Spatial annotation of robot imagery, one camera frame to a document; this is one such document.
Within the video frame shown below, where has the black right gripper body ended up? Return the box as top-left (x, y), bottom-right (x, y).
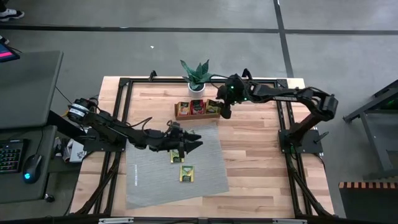
top-left (216, 73), bottom-right (248, 105)

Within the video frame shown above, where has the grey woven placemat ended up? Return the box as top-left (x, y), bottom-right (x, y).
top-left (125, 121), bottom-right (230, 210)

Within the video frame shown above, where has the black clamp lever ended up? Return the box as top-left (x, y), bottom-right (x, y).
top-left (313, 130), bottom-right (330, 144)

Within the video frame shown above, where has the person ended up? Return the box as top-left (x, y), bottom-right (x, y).
top-left (0, 0), bottom-right (25, 22)

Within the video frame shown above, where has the black computer mouse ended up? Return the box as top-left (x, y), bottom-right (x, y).
top-left (22, 154), bottom-right (44, 185)

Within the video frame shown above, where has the grey side desk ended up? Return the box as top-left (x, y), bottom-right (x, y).
top-left (0, 49), bottom-right (65, 205)

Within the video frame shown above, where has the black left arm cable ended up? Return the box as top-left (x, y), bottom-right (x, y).
top-left (126, 116), bottom-right (154, 129)

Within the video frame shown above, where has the red tea sachet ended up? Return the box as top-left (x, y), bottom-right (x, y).
top-left (190, 99), bottom-right (206, 115)

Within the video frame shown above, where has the white cardboard box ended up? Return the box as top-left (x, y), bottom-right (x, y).
top-left (68, 141), bottom-right (88, 164)

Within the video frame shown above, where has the snake plant in white pot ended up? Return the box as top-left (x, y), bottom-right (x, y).
top-left (180, 58), bottom-right (215, 99)

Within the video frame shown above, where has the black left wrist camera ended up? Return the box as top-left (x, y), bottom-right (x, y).
top-left (169, 121), bottom-right (183, 134)

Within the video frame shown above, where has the orange mango tea sachet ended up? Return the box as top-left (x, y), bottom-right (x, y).
top-left (176, 101), bottom-right (192, 116)

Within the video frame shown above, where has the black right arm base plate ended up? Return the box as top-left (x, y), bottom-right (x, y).
top-left (278, 128), bottom-right (324, 155)

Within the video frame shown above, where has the black metal stand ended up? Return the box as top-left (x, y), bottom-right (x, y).
top-left (341, 79), bottom-right (398, 181)

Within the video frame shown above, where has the brown wooden tray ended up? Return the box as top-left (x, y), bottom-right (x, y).
top-left (174, 99), bottom-right (222, 121)

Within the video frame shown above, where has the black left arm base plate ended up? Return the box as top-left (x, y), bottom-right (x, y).
top-left (83, 126), bottom-right (128, 153)

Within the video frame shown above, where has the backlit keyboard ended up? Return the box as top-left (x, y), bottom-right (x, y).
top-left (0, 138), bottom-right (28, 175)

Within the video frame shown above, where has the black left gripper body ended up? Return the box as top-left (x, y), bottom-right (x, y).
top-left (146, 128), bottom-right (188, 159)

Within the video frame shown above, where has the tablet screen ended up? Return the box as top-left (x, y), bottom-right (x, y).
top-left (0, 40), bottom-right (21, 64)

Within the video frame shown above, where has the green yellow lemon tea sachet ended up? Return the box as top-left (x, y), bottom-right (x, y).
top-left (179, 165), bottom-right (195, 184)
top-left (169, 149), bottom-right (185, 164)
top-left (205, 98), bottom-right (222, 114)

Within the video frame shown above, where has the black aluminium table frame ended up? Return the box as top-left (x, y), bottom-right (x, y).
top-left (70, 68), bottom-right (335, 218)

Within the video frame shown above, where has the orange black striped panel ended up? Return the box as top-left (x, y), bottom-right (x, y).
top-left (338, 181), bottom-right (398, 224)

